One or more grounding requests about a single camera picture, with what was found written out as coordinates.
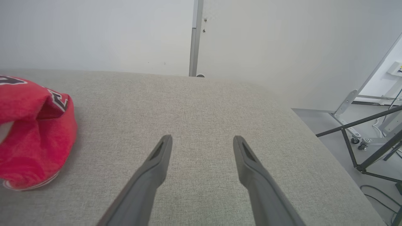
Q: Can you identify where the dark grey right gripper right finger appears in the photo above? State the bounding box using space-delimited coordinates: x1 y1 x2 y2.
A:
233 136 306 226

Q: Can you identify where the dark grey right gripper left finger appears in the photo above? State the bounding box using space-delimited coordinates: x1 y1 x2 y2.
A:
97 135 173 226

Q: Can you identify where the red and white jersey garment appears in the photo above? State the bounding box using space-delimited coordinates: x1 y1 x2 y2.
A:
0 75 78 191

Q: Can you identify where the black tripod stand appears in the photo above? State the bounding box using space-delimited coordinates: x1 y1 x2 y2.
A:
316 105 402 226

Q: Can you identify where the black floor cable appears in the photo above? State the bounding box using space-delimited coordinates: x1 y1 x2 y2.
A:
360 185 402 226

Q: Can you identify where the white metal frame with casters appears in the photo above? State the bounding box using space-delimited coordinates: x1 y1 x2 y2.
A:
330 89 402 151

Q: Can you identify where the grey partition post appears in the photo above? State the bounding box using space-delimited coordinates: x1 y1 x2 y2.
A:
188 0 205 78

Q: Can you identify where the white wall box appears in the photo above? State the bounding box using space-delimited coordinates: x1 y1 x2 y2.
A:
387 61 402 78

